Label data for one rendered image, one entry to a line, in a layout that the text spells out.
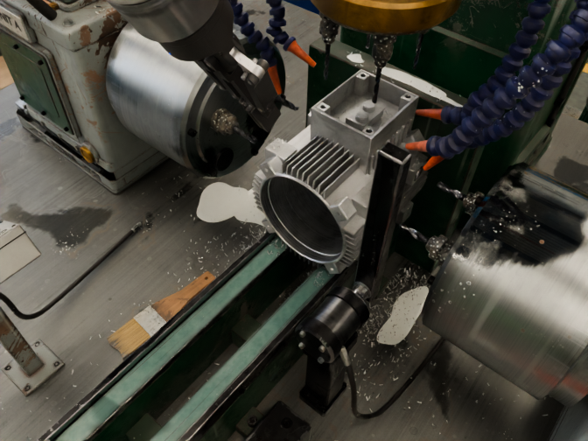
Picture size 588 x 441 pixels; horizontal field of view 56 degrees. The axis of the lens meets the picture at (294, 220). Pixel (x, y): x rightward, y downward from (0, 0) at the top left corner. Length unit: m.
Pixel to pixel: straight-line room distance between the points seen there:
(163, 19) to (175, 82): 0.38
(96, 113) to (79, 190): 0.22
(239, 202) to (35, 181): 0.42
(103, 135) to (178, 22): 0.60
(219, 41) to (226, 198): 0.62
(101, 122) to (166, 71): 0.23
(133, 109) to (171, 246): 0.27
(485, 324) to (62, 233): 0.78
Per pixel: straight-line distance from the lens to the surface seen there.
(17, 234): 0.77
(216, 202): 1.10
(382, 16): 0.61
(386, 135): 0.76
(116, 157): 1.10
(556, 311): 0.64
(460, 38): 0.89
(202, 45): 0.52
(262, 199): 0.82
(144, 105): 0.89
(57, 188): 1.21
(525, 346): 0.66
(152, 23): 0.48
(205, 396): 0.76
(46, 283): 1.06
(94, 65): 0.99
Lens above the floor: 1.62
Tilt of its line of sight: 50 degrees down
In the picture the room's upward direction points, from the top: 2 degrees clockwise
